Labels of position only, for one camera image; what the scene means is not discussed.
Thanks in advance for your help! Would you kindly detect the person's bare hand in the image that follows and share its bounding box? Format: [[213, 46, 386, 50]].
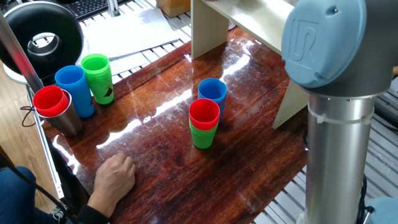
[[86, 152, 137, 218]]

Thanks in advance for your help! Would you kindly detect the green cup with black logo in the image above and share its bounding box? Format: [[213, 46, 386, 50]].
[[189, 119, 219, 150]]

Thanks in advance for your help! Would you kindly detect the red plastic cup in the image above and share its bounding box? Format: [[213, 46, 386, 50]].
[[32, 85, 70, 118], [188, 98, 221, 131]]

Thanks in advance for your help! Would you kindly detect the blue plastic cup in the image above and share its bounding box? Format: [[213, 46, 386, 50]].
[[54, 65, 96, 119], [198, 77, 228, 105]]

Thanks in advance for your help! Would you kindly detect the light wooden shelf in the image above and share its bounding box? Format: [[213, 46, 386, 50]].
[[190, 0, 310, 130]]

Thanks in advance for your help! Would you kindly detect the stainless steel cup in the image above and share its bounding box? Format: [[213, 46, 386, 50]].
[[37, 89, 84, 138]]

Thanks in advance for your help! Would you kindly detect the left green plastic cup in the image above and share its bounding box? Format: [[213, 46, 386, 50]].
[[80, 53, 115, 106]]

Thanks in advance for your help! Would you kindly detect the white paper sheet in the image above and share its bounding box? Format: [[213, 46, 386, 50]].
[[79, 7, 181, 62]]

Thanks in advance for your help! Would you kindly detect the silver metal pole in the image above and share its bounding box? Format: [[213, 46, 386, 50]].
[[107, 0, 121, 18]]

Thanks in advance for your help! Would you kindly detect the black keyboard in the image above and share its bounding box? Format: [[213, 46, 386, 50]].
[[63, 0, 131, 21]]

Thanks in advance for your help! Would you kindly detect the brown cardboard box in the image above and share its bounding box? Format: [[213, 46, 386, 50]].
[[155, 0, 191, 19]]

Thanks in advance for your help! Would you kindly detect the aluminium frame post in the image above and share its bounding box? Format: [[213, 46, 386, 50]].
[[0, 12, 44, 94]]

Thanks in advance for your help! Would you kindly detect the black ring lamp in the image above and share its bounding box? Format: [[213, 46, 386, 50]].
[[0, 1, 85, 85]]

